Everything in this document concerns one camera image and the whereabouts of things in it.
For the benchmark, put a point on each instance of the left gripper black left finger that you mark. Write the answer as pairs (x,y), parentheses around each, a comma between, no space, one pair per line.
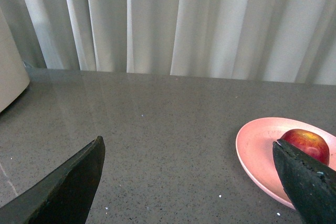
(63,196)

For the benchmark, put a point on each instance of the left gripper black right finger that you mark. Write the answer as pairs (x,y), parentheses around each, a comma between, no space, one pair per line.
(308,183)

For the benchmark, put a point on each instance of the red apple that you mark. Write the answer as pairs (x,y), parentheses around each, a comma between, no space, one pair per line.
(310,143)

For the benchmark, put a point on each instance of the pink plastic plate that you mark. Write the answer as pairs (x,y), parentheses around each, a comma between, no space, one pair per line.
(254,150)

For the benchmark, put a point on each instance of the white rounded appliance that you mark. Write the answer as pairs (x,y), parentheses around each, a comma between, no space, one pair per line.
(14,78)

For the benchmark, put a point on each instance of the white pleated curtain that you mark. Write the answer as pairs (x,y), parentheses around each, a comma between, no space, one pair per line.
(268,40)

